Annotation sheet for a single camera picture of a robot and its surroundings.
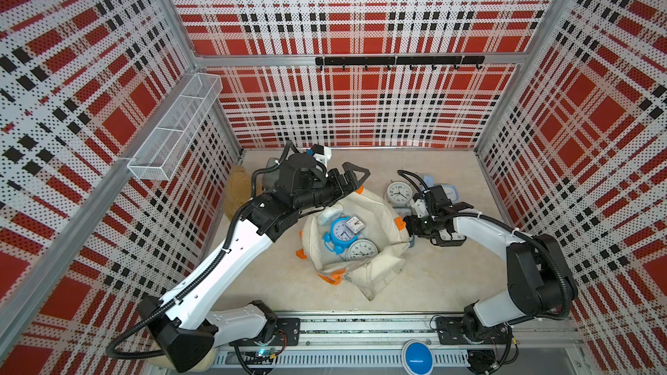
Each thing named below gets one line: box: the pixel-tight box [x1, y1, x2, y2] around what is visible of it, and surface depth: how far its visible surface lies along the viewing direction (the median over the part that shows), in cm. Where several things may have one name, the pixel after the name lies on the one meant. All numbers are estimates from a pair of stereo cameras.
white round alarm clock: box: [384, 181, 414, 205], surface depth 103 cm
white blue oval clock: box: [317, 204, 344, 226], surface depth 91 cm
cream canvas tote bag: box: [295, 186, 411, 302], surface depth 78 cm
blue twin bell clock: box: [321, 215, 359, 256], surface depth 92 cm
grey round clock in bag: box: [347, 238, 379, 262], surface depth 88 cm
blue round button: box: [401, 338, 434, 375], surface depth 69 cm
